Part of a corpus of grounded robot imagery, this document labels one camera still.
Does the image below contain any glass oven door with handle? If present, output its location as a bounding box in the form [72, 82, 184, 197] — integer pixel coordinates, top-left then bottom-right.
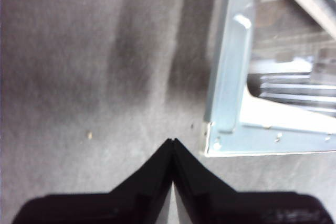
[202, 0, 336, 158]

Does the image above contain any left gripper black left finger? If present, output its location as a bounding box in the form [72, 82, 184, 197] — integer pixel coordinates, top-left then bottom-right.
[12, 138, 174, 224]

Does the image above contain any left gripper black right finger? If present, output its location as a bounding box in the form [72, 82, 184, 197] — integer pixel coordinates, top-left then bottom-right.
[172, 138, 333, 224]

